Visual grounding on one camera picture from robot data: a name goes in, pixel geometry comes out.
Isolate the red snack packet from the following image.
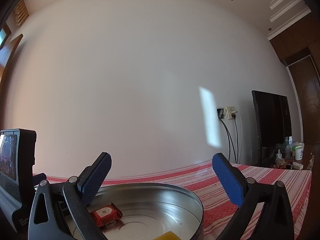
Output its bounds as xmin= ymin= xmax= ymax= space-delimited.
xmin=90 ymin=203 xmax=123 ymax=228

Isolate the blue round metal tin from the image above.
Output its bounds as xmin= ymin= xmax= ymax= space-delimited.
xmin=87 ymin=183 xmax=204 ymax=239

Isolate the plain yellow sponge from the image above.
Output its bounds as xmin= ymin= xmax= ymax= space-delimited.
xmin=153 ymin=231 xmax=181 ymax=240

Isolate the red white striped tablecloth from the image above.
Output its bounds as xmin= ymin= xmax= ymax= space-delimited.
xmin=32 ymin=160 xmax=313 ymax=240

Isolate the white cup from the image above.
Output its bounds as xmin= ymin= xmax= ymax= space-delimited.
xmin=295 ymin=146 xmax=304 ymax=160

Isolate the wooden door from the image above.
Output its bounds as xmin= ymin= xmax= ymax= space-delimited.
xmin=0 ymin=34 xmax=23 ymax=88

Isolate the clear spray bottle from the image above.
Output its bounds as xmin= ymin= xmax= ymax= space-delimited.
xmin=285 ymin=136 xmax=293 ymax=158

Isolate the black monitor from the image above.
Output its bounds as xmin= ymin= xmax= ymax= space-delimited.
xmin=252 ymin=90 xmax=292 ymax=166

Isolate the yellow curtain valance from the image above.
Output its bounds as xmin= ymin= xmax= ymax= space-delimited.
xmin=14 ymin=0 xmax=29 ymax=29

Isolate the white power cable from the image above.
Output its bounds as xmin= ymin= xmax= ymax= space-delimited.
xmin=235 ymin=110 xmax=245 ymax=164

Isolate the white wall power socket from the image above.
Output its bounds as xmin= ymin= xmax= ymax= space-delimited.
xmin=217 ymin=106 xmax=238 ymax=120

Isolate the black power cable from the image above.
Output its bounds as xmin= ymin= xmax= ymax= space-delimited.
xmin=217 ymin=108 xmax=239 ymax=164

